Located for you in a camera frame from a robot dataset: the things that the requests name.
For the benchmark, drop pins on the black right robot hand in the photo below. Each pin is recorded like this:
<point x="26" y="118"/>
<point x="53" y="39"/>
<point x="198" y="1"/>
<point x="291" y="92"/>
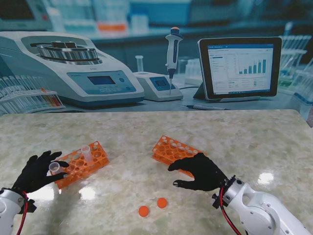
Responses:
<point x="205" y="175"/>

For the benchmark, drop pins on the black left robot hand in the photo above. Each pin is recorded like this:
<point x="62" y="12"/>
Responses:
<point x="30" y="176"/>

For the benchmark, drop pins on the clear plastic test tube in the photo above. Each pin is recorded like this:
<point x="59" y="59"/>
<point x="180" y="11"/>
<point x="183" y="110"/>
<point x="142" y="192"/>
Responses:
<point x="87" y="155"/>
<point x="55" y="168"/>

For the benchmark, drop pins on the orange tube cap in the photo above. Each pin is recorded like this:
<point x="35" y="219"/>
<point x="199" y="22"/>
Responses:
<point x="162" y="203"/>
<point x="143" y="211"/>

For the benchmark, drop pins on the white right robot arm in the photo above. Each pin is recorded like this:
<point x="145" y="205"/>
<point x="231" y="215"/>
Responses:
<point x="259" y="213"/>

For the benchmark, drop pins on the orange test tube rack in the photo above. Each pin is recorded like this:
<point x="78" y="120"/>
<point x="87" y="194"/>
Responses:
<point x="168" y="150"/>
<point x="83" y="166"/>

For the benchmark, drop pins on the printed laboratory backdrop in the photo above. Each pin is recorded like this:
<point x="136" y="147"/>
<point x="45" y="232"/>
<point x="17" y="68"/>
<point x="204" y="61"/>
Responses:
<point x="156" y="49"/>

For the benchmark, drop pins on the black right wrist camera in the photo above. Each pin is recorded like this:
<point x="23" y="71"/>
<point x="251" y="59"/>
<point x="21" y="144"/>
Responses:
<point x="217" y="200"/>

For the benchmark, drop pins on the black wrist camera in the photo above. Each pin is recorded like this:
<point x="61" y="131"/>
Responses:
<point x="217" y="200"/>
<point x="29" y="206"/>

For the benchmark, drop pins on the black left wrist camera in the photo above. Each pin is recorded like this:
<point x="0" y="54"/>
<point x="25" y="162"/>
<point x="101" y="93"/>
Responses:
<point x="29" y="206"/>

